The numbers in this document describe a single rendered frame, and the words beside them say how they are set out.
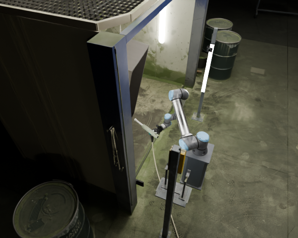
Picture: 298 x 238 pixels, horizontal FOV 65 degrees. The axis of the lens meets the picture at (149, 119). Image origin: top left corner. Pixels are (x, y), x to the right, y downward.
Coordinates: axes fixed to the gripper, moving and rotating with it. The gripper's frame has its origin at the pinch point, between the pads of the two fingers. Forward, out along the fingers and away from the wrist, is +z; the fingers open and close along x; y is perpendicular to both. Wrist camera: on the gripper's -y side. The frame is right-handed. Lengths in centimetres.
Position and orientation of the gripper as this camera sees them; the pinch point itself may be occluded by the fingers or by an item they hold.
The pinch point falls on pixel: (151, 134)
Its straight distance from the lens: 324.5
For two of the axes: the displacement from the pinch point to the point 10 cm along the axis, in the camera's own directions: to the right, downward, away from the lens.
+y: 0.1, 7.3, 6.9
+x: -6.8, -5.0, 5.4
